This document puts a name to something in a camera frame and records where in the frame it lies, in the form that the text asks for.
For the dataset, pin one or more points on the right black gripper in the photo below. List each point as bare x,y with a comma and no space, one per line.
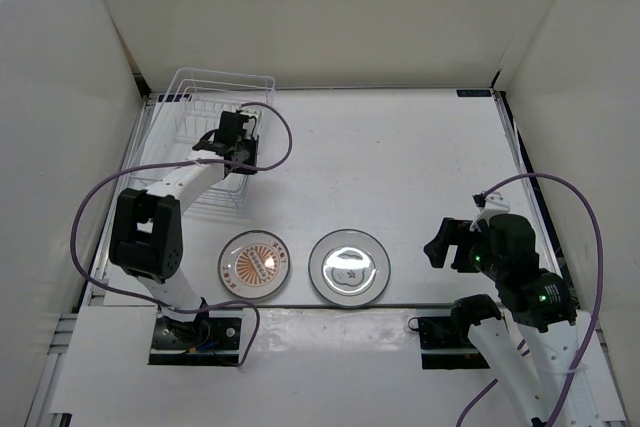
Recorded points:
464,236

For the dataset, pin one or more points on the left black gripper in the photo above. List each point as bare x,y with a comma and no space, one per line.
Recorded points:
252,142

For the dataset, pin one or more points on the white plate teal rim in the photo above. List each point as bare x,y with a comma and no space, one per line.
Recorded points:
349,268

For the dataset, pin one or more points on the white plate orange sunburst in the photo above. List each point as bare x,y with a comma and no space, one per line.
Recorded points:
254,265

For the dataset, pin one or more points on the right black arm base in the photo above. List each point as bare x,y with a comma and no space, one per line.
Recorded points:
442,347

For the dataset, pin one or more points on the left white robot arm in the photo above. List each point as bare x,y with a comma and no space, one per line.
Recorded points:
147,235

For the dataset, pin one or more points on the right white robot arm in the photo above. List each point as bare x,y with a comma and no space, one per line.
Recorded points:
529,336

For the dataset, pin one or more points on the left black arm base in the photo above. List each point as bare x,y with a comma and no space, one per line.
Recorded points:
204,342

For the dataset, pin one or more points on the white wire dish rack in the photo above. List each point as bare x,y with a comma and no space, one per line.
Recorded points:
186,117

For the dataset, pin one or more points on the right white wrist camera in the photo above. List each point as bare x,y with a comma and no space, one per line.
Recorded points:
489,205

